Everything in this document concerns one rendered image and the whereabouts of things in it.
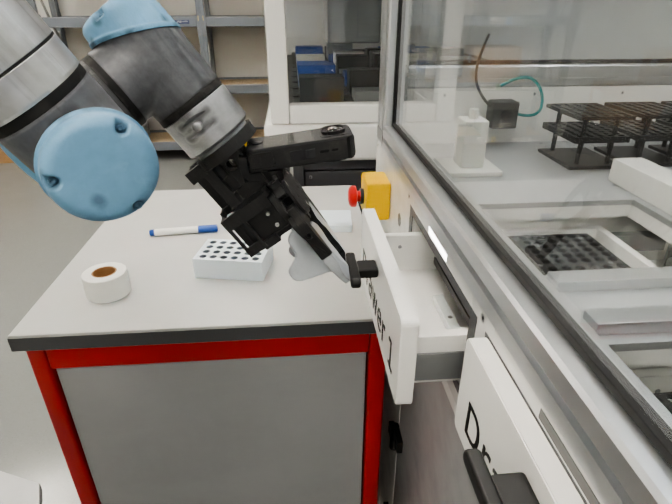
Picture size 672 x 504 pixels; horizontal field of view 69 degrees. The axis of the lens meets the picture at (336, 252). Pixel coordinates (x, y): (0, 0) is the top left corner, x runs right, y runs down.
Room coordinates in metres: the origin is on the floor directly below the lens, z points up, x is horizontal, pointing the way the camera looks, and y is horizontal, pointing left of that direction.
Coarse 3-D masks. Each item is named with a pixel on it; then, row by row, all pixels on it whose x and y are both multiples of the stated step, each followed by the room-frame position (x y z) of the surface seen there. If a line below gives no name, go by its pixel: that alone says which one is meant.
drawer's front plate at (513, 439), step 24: (480, 360) 0.33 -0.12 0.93; (480, 384) 0.32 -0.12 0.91; (504, 384) 0.30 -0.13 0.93; (456, 408) 0.36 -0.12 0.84; (480, 408) 0.31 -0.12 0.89; (504, 408) 0.27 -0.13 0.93; (528, 408) 0.27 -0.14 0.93; (480, 432) 0.30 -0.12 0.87; (504, 432) 0.27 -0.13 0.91; (528, 432) 0.25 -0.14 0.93; (504, 456) 0.26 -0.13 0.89; (528, 456) 0.23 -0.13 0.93; (552, 456) 0.23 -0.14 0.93; (528, 480) 0.22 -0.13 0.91; (552, 480) 0.21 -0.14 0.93
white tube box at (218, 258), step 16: (208, 240) 0.83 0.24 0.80; (224, 240) 0.83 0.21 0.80; (208, 256) 0.76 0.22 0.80; (224, 256) 0.77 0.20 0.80; (240, 256) 0.76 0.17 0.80; (256, 256) 0.76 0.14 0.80; (272, 256) 0.82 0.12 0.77; (208, 272) 0.75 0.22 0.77; (224, 272) 0.75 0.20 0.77; (240, 272) 0.74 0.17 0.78; (256, 272) 0.74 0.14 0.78
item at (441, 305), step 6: (438, 300) 0.54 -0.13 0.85; (444, 300) 0.54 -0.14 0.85; (438, 306) 0.53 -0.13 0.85; (444, 306) 0.53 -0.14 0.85; (438, 312) 0.53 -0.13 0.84; (444, 312) 0.51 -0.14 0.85; (450, 312) 0.51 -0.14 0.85; (444, 318) 0.50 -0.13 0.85; (450, 318) 0.50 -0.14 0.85; (444, 324) 0.50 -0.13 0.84; (450, 324) 0.49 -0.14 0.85; (456, 324) 0.49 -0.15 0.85
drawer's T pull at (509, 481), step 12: (468, 456) 0.24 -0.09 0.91; (480, 456) 0.24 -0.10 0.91; (468, 468) 0.24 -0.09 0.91; (480, 468) 0.23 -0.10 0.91; (480, 480) 0.22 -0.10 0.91; (492, 480) 0.22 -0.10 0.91; (504, 480) 0.22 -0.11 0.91; (516, 480) 0.22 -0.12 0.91; (480, 492) 0.21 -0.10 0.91; (492, 492) 0.21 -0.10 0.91; (504, 492) 0.21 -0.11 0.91; (516, 492) 0.21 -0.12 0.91; (528, 492) 0.21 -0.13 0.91
